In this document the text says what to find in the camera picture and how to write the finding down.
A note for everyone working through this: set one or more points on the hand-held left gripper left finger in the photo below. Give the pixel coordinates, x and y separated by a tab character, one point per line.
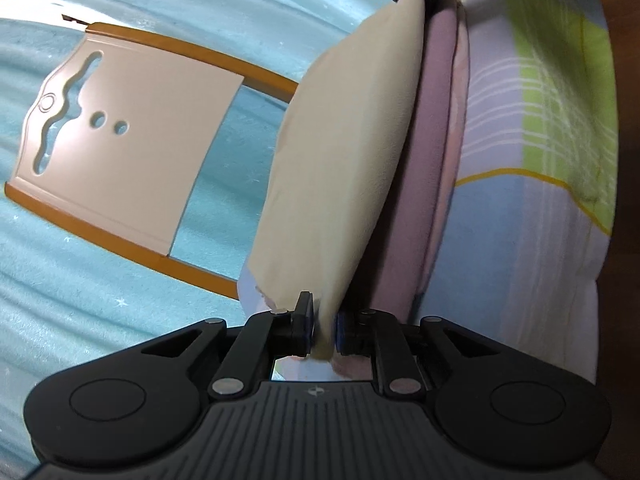
307	325

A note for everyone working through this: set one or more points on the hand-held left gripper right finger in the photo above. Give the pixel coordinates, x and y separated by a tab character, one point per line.
361	335

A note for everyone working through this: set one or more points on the beige cloth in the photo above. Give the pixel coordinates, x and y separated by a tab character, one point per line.
340	160

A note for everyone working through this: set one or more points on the pale mauve folded cloth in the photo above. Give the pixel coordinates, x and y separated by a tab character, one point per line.
425	160

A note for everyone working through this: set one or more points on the striped pastel bedding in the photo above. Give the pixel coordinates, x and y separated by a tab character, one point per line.
525	235

